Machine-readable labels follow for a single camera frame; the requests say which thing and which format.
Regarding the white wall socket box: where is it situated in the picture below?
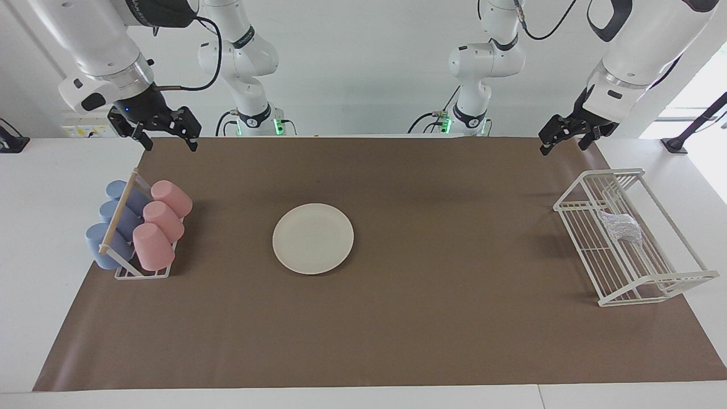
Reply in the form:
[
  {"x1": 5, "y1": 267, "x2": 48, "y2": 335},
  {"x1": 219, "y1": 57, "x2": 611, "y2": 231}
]
[{"x1": 61, "y1": 121, "x2": 123, "y2": 138}]

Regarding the pink plastic cup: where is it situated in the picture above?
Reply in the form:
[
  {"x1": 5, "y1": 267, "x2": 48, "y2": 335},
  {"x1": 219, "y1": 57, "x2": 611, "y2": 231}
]
[
  {"x1": 143, "y1": 201, "x2": 185, "y2": 243},
  {"x1": 151, "y1": 180, "x2": 193, "y2": 219},
  {"x1": 132, "y1": 223, "x2": 176, "y2": 272}
]

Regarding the white cup rack wooden handle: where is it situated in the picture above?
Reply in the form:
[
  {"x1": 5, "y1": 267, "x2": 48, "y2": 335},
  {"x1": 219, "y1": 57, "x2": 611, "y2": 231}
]
[{"x1": 98, "y1": 168, "x2": 185, "y2": 280}]

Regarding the clear plastic wrapper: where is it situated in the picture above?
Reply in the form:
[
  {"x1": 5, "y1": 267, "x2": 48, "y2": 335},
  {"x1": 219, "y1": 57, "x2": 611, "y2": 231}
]
[{"x1": 598, "y1": 209, "x2": 645, "y2": 251}]

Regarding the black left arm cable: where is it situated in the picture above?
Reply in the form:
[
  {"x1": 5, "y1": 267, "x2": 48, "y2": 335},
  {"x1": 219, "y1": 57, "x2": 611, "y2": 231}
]
[{"x1": 513, "y1": 0, "x2": 580, "y2": 41}]

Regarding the white wire dish rack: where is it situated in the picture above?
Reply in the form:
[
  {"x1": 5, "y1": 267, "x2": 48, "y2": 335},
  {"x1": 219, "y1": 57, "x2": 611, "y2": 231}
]
[{"x1": 553, "y1": 168, "x2": 720, "y2": 307}]

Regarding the cream round plate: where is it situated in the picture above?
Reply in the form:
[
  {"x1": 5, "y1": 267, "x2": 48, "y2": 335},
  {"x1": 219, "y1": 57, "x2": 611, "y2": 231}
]
[{"x1": 273, "y1": 203, "x2": 354, "y2": 276}]

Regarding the brown table mat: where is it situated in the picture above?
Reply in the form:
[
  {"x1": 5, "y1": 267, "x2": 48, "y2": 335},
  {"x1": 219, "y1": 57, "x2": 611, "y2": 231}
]
[{"x1": 32, "y1": 135, "x2": 727, "y2": 393}]

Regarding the black stand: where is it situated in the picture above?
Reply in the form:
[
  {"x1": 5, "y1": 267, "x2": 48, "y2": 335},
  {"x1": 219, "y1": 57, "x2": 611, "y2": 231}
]
[{"x1": 662, "y1": 91, "x2": 727, "y2": 154}]

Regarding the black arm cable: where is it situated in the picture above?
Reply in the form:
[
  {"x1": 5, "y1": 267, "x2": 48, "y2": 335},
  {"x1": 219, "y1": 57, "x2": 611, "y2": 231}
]
[
  {"x1": 152, "y1": 16, "x2": 223, "y2": 93},
  {"x1": 513, "y1": 0, "x2": 580, "y2": 41}
]

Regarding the black table clamp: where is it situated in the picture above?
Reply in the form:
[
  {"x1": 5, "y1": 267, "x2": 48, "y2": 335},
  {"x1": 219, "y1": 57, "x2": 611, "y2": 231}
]
[{"x1": 0, "y1": 118, "x2": 30, "y2": 153}]

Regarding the blue plastic cup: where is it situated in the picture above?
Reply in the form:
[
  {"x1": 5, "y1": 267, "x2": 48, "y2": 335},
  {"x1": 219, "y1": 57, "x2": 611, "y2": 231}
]
[
  {"x1": 85, "y1": 223, "x2": 136, "y2": 270},
  {"x1": 99, "y1": 200, "x2": 143, "y2": 242},
  {"x1": 106, "y1": 180, "x2": 151, "y2": 215}
]

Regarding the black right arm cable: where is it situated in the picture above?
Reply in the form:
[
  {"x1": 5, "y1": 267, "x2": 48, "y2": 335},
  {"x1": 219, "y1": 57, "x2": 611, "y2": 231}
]
[{"x1": 152, "y1": 16, "x2": 223, "y2": 93}]

